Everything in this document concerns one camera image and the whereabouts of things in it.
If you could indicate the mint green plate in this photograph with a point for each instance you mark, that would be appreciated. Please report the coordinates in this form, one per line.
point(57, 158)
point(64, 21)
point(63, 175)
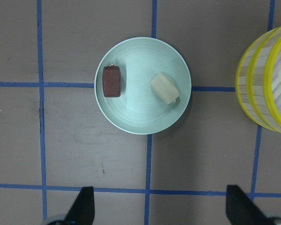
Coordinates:
point(139, 110)

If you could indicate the brown chocolate bun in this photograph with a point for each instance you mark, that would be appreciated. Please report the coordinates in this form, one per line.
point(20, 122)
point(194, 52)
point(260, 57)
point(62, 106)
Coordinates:
point(111, 81)

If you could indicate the yellow steamer layer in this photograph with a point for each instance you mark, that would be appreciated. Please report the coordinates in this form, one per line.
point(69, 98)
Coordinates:
point(244, 82)
point(272, 80)

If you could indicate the yellow steamer bottom layer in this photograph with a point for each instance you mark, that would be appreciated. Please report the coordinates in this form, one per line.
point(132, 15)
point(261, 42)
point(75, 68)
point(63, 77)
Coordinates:
point(244, 82)

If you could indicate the yellow steamer top layer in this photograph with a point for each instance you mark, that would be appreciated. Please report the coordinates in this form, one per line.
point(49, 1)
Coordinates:
point(272, 80)

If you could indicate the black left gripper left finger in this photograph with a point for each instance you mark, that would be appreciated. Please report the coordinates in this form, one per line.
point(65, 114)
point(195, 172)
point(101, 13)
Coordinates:
point(82, 211)

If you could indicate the white steamed bun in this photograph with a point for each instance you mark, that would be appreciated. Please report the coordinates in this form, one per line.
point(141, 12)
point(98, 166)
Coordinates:
point(164, 88)

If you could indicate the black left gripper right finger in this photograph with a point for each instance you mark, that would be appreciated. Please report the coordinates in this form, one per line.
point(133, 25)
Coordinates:
point(240, 210)

